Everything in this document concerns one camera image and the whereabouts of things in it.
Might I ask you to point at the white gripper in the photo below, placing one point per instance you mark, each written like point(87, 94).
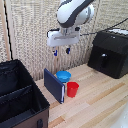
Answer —
point(62, 38)

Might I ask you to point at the dark blue book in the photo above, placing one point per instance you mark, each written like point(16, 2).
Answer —
point(53, 85)

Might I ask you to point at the blue bowl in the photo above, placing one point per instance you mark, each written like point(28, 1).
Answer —
point(63, 76)

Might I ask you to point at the red cup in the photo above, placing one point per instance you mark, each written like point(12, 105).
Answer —
point(72, 89)

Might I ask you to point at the black appliance box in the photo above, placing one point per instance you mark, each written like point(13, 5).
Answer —
point(110, 53)

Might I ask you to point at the black fabric storage box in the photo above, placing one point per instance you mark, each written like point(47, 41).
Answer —
point(19, 96)

